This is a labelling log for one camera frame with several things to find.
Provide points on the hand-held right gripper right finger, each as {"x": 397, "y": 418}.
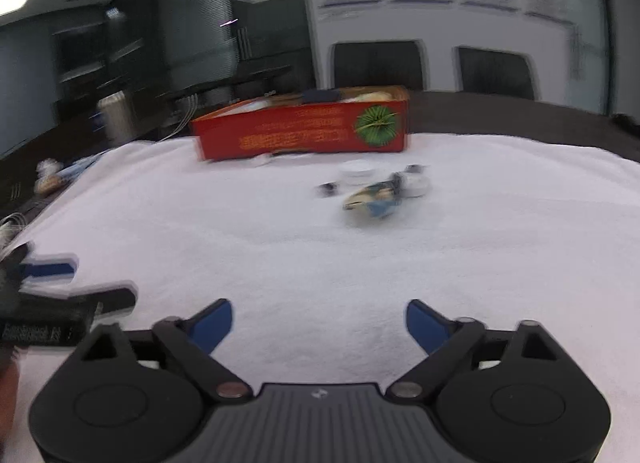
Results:
{"x": 424, "y": 325}

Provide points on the person's left hand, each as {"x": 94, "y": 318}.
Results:
{"x": 7, "y": 393}

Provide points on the small black object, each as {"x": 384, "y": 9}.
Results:
{"x": 327, "y": 188}

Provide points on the blue and yellow packet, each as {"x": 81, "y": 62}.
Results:
{"x": 372, "y": 198}

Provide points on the white round container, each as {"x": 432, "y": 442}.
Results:
{"x": 418, "y": 183}

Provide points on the white round object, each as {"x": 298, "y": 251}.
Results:
{"x": 256, "y": 104}

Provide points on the clear snack bag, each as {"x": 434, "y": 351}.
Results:
{"x": 48, "y": 178}

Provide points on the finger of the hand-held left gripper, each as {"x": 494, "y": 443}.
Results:
{"x": 112, "y": 300}
{"x": 50, "y": 270}

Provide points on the black office chair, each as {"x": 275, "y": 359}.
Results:
{"x": 377, "y": 65}
{"x": 495, "y": 74}

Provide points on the white towel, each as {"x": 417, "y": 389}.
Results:
{"x": 300, "y": 253}

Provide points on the dark blue pouch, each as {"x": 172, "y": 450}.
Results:
{"x": 321, "y": 95}

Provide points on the light blue cloth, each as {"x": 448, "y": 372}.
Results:
{"x": 80, "y": 166}

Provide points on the steel thermos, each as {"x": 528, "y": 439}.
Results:
{"x": 114, "y": 118}

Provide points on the glass door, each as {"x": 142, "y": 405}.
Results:
{"x": 270, "y": 28}

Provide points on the cream round object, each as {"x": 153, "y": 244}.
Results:
{"x": 371, "y": 94}

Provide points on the red cardboard box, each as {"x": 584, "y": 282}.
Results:
{"x": 300, "y": 130}

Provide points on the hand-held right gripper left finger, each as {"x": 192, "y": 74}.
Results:
{"x": 215, "y": 325}

